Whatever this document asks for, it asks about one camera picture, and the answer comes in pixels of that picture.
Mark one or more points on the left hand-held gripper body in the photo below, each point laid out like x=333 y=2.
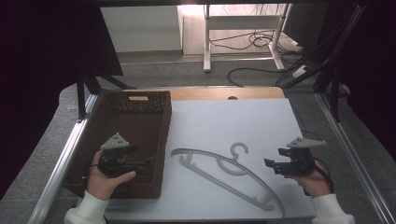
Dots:
x=112 y=160

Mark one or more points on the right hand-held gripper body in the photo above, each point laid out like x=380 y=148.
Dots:
x=299 y=161

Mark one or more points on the brown woven basket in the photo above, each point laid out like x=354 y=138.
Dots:
x=137 y=124

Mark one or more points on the grey plastic clothes hanger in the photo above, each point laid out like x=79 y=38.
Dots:
x=218 y=179

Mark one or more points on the person's left hand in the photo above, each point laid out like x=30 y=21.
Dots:
x=101 y=183

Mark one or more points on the person's right hand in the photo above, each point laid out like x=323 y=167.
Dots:
x=314 y=183

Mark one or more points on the white table mat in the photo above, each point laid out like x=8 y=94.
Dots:
x=233 y=124

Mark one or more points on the black metal stand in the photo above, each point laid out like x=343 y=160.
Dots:
x=334 y=93
x=81 y=99

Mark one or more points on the white power strip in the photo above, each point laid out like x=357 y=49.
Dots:
x=299 y=71

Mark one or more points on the black curtain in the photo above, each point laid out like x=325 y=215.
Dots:
x=373 y=62
x=37 y=77

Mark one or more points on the white cabinet panel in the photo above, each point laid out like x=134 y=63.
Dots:
x=140 y=28

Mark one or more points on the aluminium rail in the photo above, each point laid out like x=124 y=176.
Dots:
x=351 y=149
x=67 y=149

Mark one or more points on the white desk frame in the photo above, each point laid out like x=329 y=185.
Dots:
x=207 y=40

